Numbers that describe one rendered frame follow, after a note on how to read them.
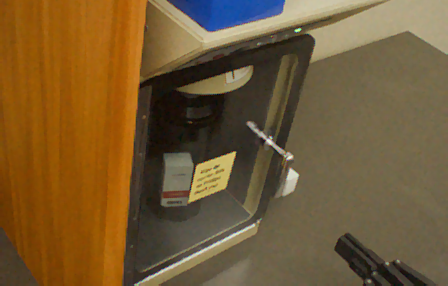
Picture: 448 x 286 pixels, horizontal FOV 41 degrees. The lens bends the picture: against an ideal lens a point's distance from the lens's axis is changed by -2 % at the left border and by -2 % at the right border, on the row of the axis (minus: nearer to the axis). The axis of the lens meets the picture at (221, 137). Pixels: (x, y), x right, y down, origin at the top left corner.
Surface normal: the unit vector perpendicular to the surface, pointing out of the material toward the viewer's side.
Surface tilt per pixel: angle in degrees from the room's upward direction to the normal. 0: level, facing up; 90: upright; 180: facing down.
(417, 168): 0
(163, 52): 90
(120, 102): 90
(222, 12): 90
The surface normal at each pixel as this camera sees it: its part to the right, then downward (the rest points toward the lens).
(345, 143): 0.16, -0.76
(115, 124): 0.62, 0.57
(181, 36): -0.76, 0.30
